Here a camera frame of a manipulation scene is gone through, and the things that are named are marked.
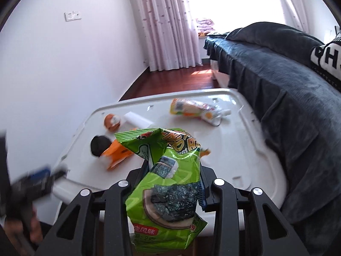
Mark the green snack bag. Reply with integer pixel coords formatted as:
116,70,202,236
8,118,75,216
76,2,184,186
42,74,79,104
116,128,207,254

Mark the black sock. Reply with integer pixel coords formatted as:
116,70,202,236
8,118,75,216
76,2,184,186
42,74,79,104
90,135,112,157

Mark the person's left hand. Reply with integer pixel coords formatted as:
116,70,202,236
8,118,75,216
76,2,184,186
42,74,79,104
3,204,44,256

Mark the orange white plastic bag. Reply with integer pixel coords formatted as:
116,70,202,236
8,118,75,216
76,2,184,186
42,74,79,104
99,139,133,170

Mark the white plastic storage box lid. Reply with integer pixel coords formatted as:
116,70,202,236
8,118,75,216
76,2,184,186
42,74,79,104
34,88,288,238

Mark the orange toy dinosaur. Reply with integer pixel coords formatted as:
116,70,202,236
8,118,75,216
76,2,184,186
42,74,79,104
200,148,211,158

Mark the brown white rolled sock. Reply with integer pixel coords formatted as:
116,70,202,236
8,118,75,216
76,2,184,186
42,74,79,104
103,114,121,132

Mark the white foam block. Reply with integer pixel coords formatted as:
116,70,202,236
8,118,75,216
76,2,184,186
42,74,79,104
123,112,154,129

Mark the yellow squeeze pouch with spout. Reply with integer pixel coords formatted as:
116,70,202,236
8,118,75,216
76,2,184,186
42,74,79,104
170,98,232,127

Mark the dark blue bed blanket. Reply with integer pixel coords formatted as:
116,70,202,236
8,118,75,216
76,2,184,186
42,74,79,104
204,22,340,255

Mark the black white letter pillow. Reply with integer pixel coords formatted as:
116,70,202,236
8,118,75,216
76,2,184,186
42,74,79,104
310,32,341,91

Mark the pink patterned curtain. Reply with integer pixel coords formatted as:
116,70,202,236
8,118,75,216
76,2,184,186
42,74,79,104
136,0,202,71

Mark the folded pink quilt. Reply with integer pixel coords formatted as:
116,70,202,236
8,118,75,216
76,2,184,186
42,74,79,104
196,19,214,37

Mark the white bed frame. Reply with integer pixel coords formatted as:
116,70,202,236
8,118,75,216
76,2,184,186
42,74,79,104
210,60,230,89

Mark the white wall socket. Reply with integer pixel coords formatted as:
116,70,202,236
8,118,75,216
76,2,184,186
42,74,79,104
64,11,81,22

